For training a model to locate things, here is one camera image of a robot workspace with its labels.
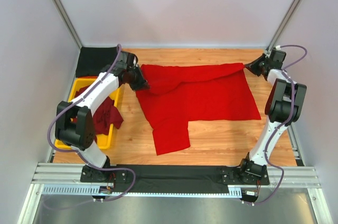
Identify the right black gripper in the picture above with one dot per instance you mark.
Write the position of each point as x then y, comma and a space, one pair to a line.
257, 63

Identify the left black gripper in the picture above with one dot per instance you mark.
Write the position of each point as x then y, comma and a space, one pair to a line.
138, 78

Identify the bright red t shirt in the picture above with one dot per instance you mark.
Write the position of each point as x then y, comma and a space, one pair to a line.
179, 95

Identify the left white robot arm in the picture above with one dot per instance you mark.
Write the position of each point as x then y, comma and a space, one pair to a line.
93, 156

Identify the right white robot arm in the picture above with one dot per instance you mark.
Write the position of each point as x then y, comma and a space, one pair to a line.
283, 107

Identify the dark red t shirt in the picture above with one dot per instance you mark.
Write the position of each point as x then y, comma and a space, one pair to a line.
107, 114

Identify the folded black t shirt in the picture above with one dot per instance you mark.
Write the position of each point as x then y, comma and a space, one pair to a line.
89, 60

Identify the yellow plastic bin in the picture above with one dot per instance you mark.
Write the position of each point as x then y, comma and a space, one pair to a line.
75, 128

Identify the black cloth strip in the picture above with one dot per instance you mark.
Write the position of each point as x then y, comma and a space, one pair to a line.
177, 179

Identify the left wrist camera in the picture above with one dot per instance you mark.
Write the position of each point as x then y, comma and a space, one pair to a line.
131, 59

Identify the right aluminium corner post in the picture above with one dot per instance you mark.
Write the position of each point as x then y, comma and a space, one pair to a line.
283, 24

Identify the aluminium corner post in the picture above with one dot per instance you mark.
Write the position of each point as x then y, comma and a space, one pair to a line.
283, 24
64, 15

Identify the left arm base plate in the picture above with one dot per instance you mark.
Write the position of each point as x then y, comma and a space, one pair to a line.
91, 175

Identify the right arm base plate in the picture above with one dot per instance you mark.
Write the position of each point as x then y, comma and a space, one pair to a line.
238, 176

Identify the slotted grey cable duct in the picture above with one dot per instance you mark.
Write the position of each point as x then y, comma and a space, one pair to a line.
96, 190

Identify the aluminium front rail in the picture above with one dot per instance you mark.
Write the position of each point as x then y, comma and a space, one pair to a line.
69, 173

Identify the left aluminium corner post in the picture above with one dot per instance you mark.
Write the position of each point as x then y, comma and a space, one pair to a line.
64, 15

